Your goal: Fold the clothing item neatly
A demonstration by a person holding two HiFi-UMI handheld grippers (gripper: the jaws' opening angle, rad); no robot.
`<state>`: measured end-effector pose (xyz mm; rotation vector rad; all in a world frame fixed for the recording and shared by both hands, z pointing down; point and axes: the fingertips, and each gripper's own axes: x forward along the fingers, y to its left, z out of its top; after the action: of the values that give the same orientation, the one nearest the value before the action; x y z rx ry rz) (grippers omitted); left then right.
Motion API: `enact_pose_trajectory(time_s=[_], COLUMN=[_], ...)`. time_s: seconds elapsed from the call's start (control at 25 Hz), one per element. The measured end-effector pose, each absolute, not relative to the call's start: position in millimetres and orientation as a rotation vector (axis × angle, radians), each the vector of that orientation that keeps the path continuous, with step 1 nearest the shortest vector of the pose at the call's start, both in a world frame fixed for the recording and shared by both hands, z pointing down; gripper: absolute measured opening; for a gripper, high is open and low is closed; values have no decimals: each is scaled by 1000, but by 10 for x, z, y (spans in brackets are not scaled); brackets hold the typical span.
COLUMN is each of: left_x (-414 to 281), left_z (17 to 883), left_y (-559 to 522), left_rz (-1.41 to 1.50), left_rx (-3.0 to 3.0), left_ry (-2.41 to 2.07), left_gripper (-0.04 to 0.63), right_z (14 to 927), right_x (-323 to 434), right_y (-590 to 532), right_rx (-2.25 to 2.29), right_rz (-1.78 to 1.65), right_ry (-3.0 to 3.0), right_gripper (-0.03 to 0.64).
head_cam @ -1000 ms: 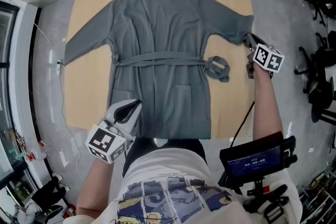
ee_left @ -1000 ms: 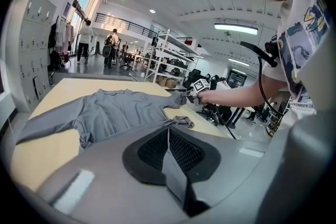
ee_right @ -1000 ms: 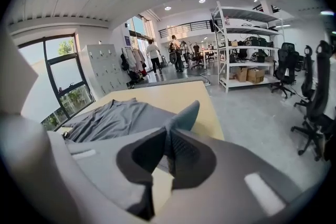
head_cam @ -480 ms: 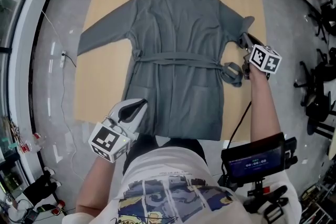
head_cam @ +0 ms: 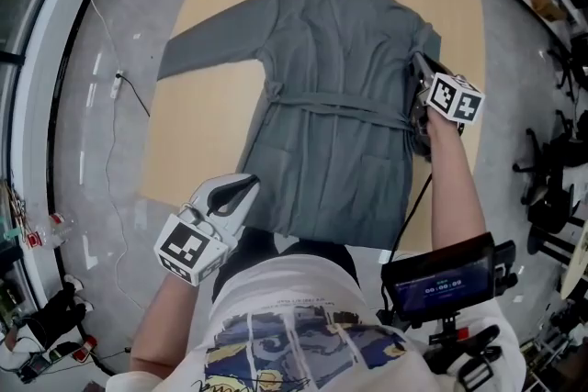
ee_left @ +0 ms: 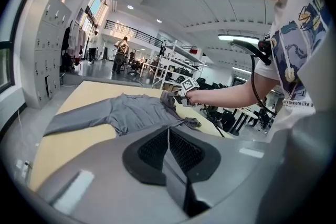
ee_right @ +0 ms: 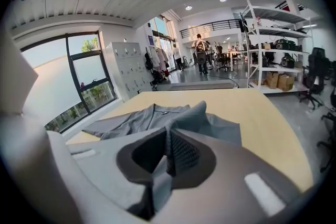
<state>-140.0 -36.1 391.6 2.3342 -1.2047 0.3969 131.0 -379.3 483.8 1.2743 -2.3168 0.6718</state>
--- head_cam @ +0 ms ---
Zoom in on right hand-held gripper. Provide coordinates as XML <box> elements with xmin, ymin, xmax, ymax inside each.
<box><xmin>408</xmin><ymin>53</ymin><xmax>486</xmax><ymax>160</ymax></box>

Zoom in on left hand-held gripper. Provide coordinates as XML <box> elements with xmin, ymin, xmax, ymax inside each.
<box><xmin>153</xmin><ymin>173</ymin><xmax>261</xmax><ymax>287</ymax></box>

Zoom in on grey robe garment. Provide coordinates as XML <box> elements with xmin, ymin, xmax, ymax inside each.
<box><xmin>155</xmin><ymin>0</ymin><xmax>443</xmax><ymax>252</ymax></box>

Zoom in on person's left forearm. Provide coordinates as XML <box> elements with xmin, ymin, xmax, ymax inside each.
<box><xmin>130</xmin><ymin>277</ymin><xmax>199</xmax><ymax>380</ymax></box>

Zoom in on person's right forearm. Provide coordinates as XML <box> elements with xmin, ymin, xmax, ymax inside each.
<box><xmin>424</xmin><ymin>117</ymin><xmax>488</xmax><ymax>261</ymax></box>

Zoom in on black trousers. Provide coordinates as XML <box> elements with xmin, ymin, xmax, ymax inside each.
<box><xmin>212</xmin><ymin>227</ymin><xmax>360</xmax><ymax>304</ymax></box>

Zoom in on white printed t-shirt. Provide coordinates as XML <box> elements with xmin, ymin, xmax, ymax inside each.
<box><xmin>107</xmin><ymin>254</ymin><xmax>529</xmax><ymax>392</ymax></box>

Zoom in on brown cardboard box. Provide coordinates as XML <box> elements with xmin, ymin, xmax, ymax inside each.
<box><xmin>526</xmin><ymin>0</ymin><xmax>569</xmax><ymax>22</ymax></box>

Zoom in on white power strip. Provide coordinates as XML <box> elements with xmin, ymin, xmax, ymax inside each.
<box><xmin>110</xmin><ymin>69</ymin><xmax>127</xmax><ymax>100</ymax></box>

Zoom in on clear plastic bottle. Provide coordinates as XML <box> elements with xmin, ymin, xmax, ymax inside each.
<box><xmin>45</xmin><ymin>210</ymin><xmax>78</xmax><ymax>250</ymax></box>

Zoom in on black office chair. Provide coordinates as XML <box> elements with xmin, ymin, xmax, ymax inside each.
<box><xmin>512</xmin><ymin>108</ymin><xmax>588</xmax><ymax>244</ymax></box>

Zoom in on black chest monitor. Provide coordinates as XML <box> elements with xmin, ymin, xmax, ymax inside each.
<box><xmin>379</xmin><ymin>231</ymin><xmax>518</xmax><ymax>323</ymax></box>

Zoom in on black framed glass partition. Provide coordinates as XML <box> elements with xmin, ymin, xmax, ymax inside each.
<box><xmin>0</xmin><ymin>0</ymin><xmax>70</xmax><ymax>290</ymax></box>

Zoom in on white floor cable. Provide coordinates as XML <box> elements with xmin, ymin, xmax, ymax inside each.
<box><xmin>85</xmin><ymin>0</ymin><xmax>148</xmax><ymax>309</ymax></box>

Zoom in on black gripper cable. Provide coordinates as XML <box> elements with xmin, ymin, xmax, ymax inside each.
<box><xmin>379</xmin><ymin>172</ymin><xmax>435</xmax><ymax>327</ymax></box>
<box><xmin>119</xmin><ymin>73</ymin><xmax>152</xmax><ymax>118</ymax></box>

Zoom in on bundle of coloured wires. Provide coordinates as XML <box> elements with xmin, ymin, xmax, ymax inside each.
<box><xmin>0</xmin><ymin>178</ymin><xmax>36</xmax><ymax>244</ymax></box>

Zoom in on black monitor mount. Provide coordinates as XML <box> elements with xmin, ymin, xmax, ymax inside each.
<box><xmin>421</xmin><ymin>311</ymin><xmax>504</xmax><ymax>392</ymax></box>

